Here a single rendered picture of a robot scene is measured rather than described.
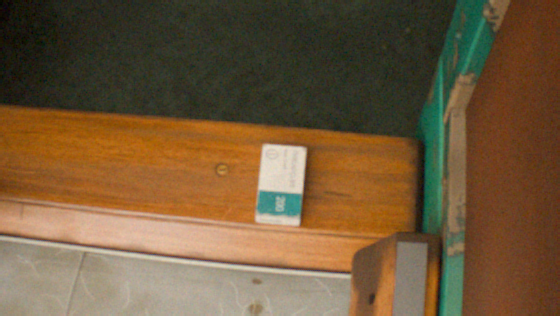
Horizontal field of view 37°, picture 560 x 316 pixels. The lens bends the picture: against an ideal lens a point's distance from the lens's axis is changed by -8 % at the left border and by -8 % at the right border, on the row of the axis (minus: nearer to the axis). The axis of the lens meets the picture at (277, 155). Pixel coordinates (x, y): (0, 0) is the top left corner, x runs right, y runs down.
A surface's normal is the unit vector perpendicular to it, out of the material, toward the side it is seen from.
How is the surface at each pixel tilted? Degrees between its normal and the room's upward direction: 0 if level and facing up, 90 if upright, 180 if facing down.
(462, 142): 2
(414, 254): 0
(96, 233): 45
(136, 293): 0
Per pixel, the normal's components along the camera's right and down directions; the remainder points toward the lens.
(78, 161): 0.01, -0.41
